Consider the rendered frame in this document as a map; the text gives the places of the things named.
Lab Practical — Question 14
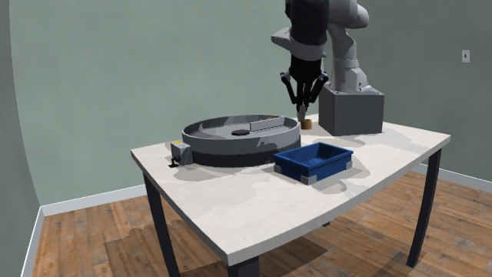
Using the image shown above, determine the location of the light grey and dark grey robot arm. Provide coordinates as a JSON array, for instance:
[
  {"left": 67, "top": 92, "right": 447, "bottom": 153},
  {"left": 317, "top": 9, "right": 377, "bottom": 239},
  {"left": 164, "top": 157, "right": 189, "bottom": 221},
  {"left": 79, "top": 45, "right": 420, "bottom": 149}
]
[{"left": 271, "top": 0, "right": 371, "bottom": 93}]

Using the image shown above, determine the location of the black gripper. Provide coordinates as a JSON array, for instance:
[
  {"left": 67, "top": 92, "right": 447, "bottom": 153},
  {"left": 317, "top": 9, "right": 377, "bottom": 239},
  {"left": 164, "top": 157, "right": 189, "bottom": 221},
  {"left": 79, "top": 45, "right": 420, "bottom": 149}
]
[{"left": 280, "top": 54, "right": 329, "bottom": 122}]

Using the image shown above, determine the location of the blue plastic crate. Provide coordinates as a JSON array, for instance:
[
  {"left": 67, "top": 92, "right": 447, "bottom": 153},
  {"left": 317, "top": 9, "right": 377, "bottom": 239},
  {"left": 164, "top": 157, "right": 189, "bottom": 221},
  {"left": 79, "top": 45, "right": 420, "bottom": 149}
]
[{"left": 273, "top": 142, "right": 352, "bottom": 185}]

